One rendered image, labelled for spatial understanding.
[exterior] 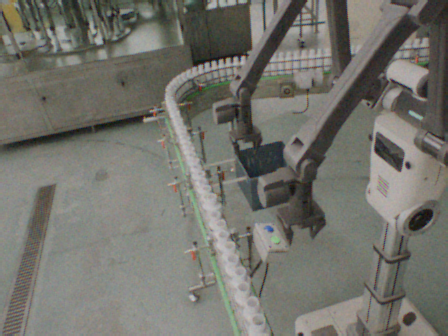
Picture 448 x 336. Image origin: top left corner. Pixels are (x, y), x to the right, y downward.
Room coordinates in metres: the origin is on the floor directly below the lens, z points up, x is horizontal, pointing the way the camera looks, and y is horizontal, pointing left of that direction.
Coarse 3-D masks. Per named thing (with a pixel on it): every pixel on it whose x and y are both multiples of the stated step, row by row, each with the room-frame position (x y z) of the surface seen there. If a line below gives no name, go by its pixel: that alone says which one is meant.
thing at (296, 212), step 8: (296, 200) 0.65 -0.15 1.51; (312, 200) 0.66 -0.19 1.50; (280, 208) 0.70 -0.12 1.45; (288, 208) 0.69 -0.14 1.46; (296, 208) 0.65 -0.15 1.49; (304, 208) 0.65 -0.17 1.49; (312, 208) 0.68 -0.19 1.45; (320, 208) 0.68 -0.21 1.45; (280, 216) 0.67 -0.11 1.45; (288, 216) 0.66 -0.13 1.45; (296, 216) 0.65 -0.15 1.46; (304, 216) 0.65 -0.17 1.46; (312, 216) 0.65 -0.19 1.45; (320, 216) 0.65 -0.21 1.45; (288, 224) 0.64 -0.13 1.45; (296, 224) 0.64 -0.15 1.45
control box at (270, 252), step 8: (256, 224) 1.01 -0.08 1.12; (264, 224) 1.01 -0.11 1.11; (272, 224) 1.02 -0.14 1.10; (256, 232) 0.99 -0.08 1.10; (264, 232) 0.97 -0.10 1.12; (272, 232) 0.97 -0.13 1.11; (256, 240) 0.97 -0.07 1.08; (264, 240) 0.92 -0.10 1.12; (280, 240) 0.93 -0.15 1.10; (264, 248) 0.91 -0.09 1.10; (272, 248) 0.89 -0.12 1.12; (280, 248) 0.89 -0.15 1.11; (288, 248) 0.90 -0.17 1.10; (264, 256) 0.89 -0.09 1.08; (272, 256) 0.88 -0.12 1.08; (280, 256) 0.89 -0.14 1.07; (264, 280) 0.91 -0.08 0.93
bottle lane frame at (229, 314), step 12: (168, 120) 2.29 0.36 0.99; (180, 156) 1.79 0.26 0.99; (180, 168) 1.81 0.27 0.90; (192, 192) 1.44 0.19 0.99; (204, 228) 1.16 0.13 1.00; (204, 240) 1.15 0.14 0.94; (216, 264) 0.96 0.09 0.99; (216, 276) 0.90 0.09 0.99; (252, 288) 0.83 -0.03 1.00; (228, 300) 0.80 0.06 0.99; (228, 312) 0.75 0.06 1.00; (228, 324) 0.80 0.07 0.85
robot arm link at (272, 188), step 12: (288, 168) 0.69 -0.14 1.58; (300, 168) 0.64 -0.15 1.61; (312, 168) 0.63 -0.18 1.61; (264, 180) 0.66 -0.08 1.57; (276, 180) 0.65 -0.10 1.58; (288, 180) 0.65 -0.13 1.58; (300, 180) 0.64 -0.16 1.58; (312, 180) 0.64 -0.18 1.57; (264, 192) 0.64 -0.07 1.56; (276, 192) 0.64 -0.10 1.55; (288, 192) 0.64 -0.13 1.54; (264, 204) 0.64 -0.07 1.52; (276, 204) 0.64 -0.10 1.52
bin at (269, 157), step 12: (264, 144) 1.87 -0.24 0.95; (276, 144) 1.89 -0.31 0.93; (240, 156) 1.84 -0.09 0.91; (252, 156) 1.86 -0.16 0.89; (264, 156) 1.87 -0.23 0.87; (276, 156) 1.89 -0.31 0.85; (240, 168) 1.71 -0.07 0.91; (252, 168) 1.85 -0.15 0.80; (264, 168) 1.87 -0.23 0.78; (276, 168) 1.89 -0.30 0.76; (240, 180) 1.57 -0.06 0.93; (252, 180) 1.54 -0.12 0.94; (252, 192) 1.54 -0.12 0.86; (252, 204) 1.54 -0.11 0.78
